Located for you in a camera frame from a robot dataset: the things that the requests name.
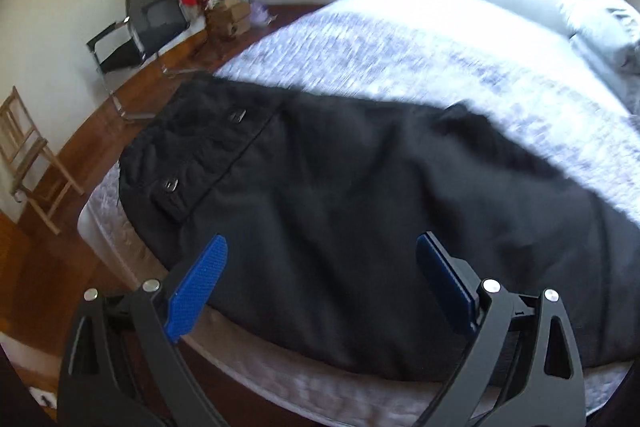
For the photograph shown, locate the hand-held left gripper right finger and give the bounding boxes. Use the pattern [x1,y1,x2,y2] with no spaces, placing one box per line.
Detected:
[415,231,587,427]

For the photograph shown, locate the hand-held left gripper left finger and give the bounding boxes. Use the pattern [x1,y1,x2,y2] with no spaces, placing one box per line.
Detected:
[56,234,232,427]

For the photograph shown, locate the black pants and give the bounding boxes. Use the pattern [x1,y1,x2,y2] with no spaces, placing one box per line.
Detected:
[117,72,640,383]

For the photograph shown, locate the wooden folding chair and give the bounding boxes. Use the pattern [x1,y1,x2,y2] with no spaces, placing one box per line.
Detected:
[0,86,86,235]

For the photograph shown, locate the bed with purple quilt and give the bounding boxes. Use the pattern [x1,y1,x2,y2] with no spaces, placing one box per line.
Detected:
[77,0,640,423]

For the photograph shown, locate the large cardboard box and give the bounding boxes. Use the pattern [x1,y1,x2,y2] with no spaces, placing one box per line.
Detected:
[206,8,252,39]

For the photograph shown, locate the pale purple bag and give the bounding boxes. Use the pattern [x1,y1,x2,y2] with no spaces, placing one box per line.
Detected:
[250,1,274,28]

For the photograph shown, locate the small cardboard box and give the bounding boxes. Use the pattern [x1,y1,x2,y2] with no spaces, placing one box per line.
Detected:
[220,0,252,20]

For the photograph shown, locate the folded pale blue duvet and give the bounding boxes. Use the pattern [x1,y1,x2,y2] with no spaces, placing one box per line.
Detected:
[557,0,640,72]

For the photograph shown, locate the black chrome frame chair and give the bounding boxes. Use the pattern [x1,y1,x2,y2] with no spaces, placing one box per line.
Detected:
[86,0,211,120]

